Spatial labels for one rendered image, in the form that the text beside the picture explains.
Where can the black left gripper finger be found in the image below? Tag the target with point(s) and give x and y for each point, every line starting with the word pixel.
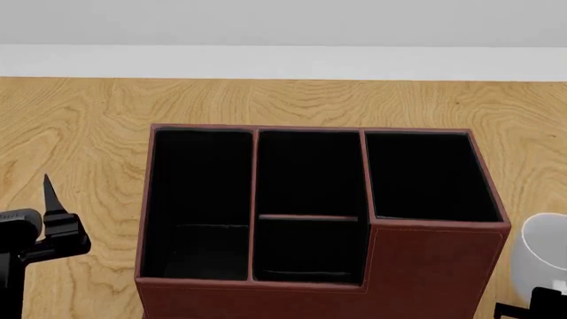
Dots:
pixel 55 212

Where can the white mug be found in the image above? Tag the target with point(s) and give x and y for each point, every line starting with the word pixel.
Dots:
pixel 538 252

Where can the brown leather desk caddy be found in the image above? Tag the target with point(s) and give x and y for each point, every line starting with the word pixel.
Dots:
pixel 434 266

